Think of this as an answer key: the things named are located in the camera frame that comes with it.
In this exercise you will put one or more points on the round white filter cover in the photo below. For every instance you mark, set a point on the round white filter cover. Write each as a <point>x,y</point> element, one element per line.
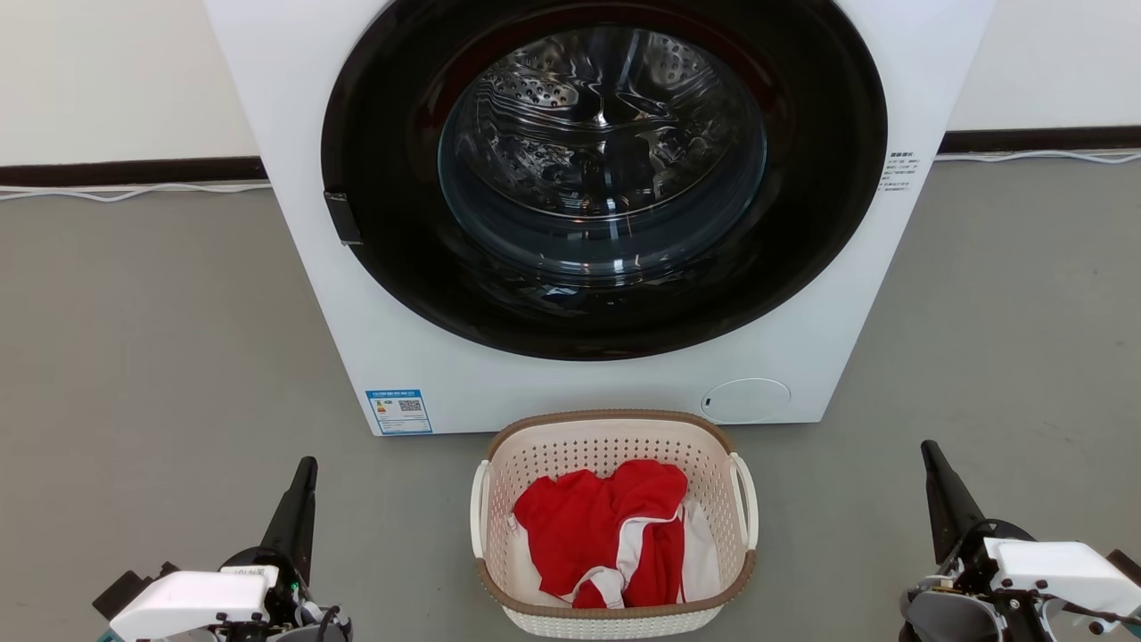
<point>745,401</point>

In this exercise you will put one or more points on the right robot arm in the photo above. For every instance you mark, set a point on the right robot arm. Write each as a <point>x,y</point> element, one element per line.
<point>1126,566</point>

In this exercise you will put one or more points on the blue energy label sticker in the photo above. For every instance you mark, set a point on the blue energy label sticker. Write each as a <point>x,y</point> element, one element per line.
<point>399,412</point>

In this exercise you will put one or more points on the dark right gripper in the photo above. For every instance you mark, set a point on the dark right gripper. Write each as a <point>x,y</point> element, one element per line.
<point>949,615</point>

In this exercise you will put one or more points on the cream perforated laundry basket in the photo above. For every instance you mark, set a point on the cream perforated laundry basket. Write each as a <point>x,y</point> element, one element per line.
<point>606,441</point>

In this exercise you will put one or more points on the steel washing machine drum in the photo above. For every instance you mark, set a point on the steel washing machine drum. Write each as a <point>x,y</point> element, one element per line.
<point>602,152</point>

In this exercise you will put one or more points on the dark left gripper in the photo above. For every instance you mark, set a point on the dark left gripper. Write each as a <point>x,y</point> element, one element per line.
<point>290,602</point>

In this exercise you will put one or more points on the dark wall baseboard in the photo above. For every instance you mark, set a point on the dark wall baseboard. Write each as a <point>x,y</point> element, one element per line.
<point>1043,139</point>
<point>134,171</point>

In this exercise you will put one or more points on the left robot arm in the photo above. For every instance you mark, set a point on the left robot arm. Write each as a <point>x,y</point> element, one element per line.
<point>134,588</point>

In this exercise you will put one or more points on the red garment with white trim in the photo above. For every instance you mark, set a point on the red garment with white trim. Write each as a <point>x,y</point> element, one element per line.
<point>579,526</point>

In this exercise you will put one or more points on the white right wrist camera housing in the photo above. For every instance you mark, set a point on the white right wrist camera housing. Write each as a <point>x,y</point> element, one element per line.
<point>1061,571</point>

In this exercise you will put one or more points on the white front-load washing machine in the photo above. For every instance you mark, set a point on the white front-load washing machine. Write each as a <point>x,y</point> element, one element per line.
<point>357,357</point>

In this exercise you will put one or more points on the small printed text sticker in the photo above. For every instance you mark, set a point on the small printed text sticker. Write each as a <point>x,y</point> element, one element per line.
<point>898,171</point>

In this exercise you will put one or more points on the black round washing machine door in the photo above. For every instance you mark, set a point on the black round washing machine door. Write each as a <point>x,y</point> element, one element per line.
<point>383,134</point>

